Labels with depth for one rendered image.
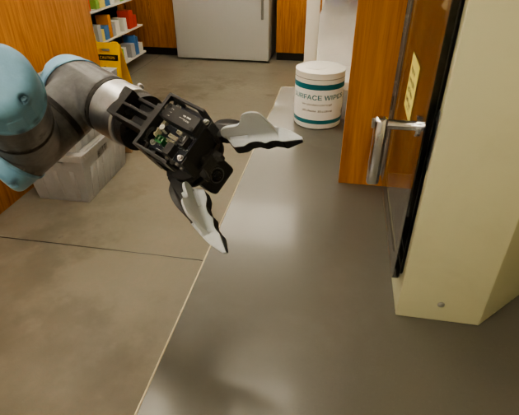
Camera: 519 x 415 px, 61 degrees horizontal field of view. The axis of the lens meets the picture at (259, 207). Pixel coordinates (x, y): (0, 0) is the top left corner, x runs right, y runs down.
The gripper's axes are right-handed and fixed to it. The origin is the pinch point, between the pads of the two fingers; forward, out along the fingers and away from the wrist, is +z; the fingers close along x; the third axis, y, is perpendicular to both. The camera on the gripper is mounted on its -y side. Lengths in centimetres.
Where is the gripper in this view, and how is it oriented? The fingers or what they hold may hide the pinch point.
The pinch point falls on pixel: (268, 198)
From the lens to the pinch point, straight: 48.6
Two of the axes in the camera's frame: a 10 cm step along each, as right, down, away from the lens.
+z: 7.9, 4.6, -4.1
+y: -2.7, -3.4, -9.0
